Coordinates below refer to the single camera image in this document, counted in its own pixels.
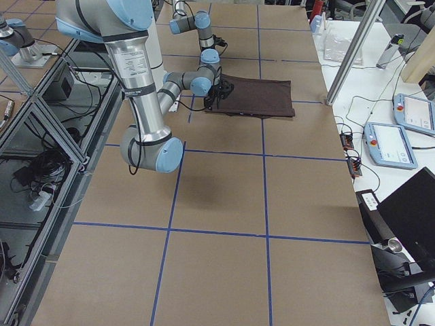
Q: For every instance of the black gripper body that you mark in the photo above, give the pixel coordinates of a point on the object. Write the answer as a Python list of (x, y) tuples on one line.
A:
[(208, 47), (217, 91)]

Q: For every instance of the dark brown t-shirt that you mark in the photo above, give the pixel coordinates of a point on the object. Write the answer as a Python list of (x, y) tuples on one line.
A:
[(257, 97)]

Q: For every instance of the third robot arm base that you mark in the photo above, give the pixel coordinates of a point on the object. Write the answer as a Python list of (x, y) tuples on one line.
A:
[(19, 44)]

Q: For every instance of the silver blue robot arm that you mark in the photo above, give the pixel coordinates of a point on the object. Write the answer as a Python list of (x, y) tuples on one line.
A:
[(184, 20), (124, 27)]

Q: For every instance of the red cylinder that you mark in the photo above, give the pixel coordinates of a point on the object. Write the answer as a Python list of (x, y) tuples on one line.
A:
[(317, 7)]

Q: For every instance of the clear plastic sheet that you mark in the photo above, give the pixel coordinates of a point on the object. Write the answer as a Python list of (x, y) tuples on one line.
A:
[(336, 47)]

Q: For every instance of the orange black terminal block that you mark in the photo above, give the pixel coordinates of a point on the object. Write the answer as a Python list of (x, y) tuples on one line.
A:
[(346, 141)]

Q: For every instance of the brown paper table cover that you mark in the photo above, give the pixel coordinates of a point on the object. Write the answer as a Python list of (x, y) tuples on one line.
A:
[(258, 226)]

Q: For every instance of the black power adapter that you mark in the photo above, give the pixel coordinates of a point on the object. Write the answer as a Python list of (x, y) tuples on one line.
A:
[(60, 89)]

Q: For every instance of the near teach pendant tablet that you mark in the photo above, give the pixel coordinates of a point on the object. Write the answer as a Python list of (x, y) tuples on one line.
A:
[(389, 146)]

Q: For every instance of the teach pendant tablet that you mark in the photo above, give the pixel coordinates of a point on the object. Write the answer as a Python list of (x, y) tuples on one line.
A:
[(389, 146), (416, 114)]

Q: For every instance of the silver handheld device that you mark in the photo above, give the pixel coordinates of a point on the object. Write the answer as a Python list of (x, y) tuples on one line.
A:
[(389, 51)]

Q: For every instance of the far teach pendant tablet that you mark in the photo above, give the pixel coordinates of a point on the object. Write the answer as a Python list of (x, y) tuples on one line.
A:
[(416, 114)]

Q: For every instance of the wooden board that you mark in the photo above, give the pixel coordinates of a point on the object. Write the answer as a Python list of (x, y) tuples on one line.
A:
[(421, 62)]

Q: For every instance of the black box with label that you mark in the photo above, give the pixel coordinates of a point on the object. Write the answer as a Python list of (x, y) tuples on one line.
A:
[(377, 229)]

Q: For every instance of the metal cylinder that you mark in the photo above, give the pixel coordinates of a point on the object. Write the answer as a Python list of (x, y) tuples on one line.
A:
[(391, 245)]

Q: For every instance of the aluminium frame post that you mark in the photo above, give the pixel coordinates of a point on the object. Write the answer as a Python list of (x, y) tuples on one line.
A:
[(372, 11)]

